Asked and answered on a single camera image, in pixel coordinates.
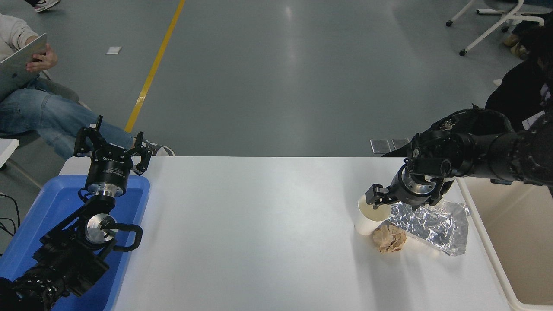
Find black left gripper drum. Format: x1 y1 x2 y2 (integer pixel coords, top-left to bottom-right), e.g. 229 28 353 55
86 151 133 189

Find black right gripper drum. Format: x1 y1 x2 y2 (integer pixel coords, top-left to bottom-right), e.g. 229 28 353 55
386 165 417 205

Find white paper cup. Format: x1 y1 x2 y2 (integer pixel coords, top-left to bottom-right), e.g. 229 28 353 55
354 194 392 236

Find person's hand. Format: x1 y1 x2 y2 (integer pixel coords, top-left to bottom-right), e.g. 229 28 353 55
26 42 59 73

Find crumpled tan paper ball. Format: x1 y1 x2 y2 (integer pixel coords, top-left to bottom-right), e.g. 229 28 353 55
372 224 407 254

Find person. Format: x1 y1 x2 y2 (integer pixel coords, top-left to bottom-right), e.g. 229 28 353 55
0 13 175 161
503 0 553 60
25 0 61 13
381 24 553 158

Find blue plastic tray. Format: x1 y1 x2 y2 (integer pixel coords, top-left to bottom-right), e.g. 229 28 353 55
0 174 151 311

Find small white table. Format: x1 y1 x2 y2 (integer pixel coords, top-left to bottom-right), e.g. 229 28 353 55
0 138 20 169

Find grey laptop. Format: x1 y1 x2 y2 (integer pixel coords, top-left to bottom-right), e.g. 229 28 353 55
0 33 48 102

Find large pale bin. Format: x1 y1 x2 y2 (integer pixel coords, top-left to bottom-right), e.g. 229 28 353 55
456 176 553 311

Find white name badge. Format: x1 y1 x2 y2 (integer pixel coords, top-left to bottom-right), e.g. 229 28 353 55
522 111 546 130

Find white wheeled chair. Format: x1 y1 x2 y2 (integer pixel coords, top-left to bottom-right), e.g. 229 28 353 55
445 0 546 57

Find black cables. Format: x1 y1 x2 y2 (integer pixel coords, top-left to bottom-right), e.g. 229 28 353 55
0 193 21 238

